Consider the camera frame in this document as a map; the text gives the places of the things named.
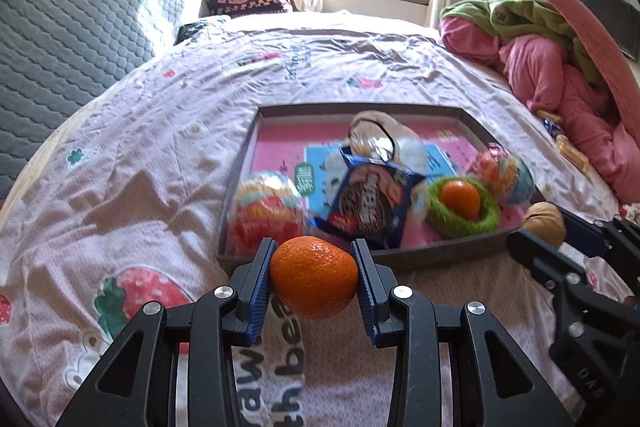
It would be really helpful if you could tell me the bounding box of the brown walnut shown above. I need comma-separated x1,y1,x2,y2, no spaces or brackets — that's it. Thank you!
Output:
521,202,566,248

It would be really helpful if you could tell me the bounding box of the blue red surprise egg toy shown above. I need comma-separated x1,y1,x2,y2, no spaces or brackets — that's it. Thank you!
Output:
466,143,535,207

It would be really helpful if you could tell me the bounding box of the orange mandarin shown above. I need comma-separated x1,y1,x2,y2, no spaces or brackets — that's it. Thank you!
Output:
439,180,480,221
269,236,359,320

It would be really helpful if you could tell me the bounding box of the green fuzzy ring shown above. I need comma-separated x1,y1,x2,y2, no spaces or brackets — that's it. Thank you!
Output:
425,175,502,241

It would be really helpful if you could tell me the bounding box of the dark shallow cardboard box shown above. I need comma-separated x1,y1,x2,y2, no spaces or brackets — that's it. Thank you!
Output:
226,103,527,272

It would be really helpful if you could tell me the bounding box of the blue cookie packet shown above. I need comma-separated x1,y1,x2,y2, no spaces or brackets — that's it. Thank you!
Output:
314,147,425,249

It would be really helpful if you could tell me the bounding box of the white drawstring pouch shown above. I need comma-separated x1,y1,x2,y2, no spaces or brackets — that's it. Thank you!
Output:
321,110,428,208

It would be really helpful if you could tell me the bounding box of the yellow biscuit packet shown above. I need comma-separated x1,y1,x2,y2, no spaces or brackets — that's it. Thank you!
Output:
555,134,590,172

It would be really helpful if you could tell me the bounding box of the small blue snack packet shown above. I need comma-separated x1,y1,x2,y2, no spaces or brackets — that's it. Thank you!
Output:
542,118,564,140

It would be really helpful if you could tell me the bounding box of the pink crumpled duvet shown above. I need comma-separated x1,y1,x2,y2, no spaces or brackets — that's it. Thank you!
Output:
440,17,639,204

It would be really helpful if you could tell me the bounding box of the black television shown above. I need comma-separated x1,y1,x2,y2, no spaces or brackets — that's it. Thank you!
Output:
580,0,639,62

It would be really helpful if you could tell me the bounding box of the green blanket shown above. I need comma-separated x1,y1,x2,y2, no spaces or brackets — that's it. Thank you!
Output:
440,0,604,87

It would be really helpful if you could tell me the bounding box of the grey quilted headboard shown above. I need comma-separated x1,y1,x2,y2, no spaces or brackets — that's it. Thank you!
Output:
1,0,202,196

